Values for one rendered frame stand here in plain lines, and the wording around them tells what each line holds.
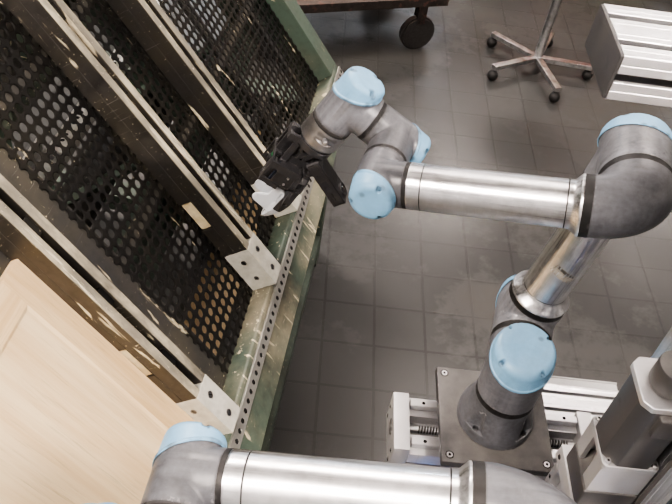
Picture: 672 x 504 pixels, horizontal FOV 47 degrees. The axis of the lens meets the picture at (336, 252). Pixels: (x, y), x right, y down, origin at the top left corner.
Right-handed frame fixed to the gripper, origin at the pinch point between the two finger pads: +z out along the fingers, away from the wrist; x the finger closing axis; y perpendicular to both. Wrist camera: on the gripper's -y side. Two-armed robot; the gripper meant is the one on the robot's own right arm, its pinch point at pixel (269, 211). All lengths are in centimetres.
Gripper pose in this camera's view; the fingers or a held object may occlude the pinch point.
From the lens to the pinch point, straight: 151.4
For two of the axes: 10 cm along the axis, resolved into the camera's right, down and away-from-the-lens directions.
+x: -0.5, 7.1, -7.0
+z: -5.6, 5.6, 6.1
